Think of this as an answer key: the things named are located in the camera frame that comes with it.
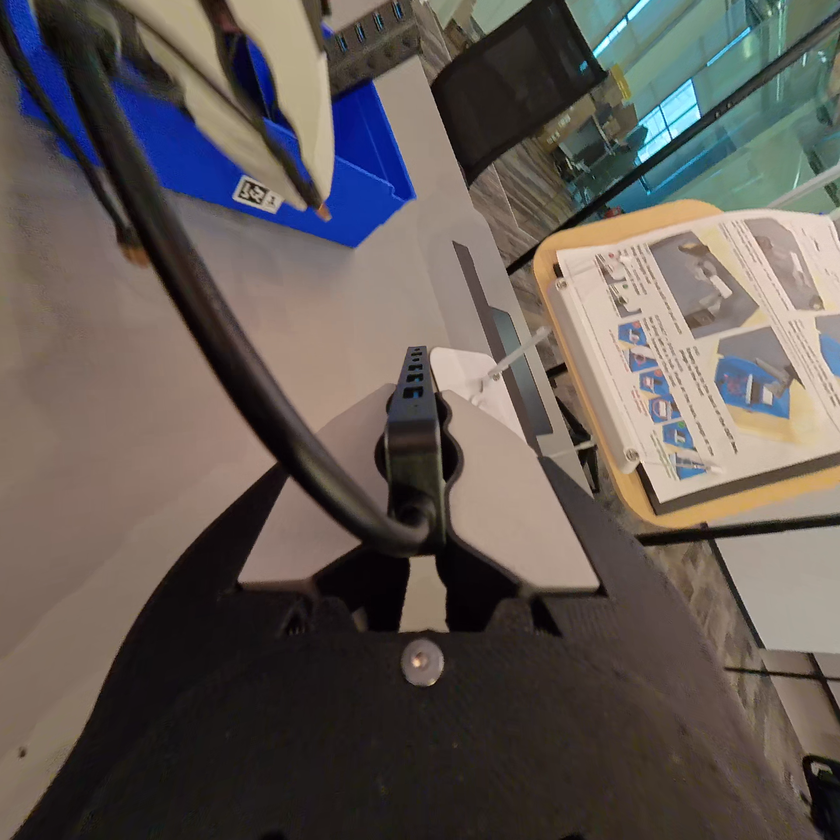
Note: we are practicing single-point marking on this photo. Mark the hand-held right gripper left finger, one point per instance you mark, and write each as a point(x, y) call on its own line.
point(308, 525)

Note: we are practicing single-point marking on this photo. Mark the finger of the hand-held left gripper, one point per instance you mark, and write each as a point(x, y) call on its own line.
point(197, 72)
point(302, 79)

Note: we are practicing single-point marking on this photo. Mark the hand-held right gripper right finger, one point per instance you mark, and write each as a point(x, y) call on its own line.
point(525, 518)

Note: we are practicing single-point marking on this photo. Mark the blue plastic bin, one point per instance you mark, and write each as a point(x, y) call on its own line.
point(367, 164)

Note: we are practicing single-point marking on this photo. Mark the black seven-port usb hub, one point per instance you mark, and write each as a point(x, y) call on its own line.
point(374, 59)

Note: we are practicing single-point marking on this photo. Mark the black mesh office chair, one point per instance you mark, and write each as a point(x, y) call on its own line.
point(512, 79)

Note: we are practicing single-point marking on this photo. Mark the printed instruction sheet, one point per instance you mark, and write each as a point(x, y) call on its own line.
point(754, 341)

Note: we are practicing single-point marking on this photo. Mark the instruction sheet on clipboard stand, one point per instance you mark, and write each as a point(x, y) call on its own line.
point(590, 229)

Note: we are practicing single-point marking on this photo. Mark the black plastic object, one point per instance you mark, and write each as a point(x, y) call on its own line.
point(823, 794)

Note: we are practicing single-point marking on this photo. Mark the black desk frame bar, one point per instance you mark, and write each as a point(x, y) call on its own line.
point(722, 530)

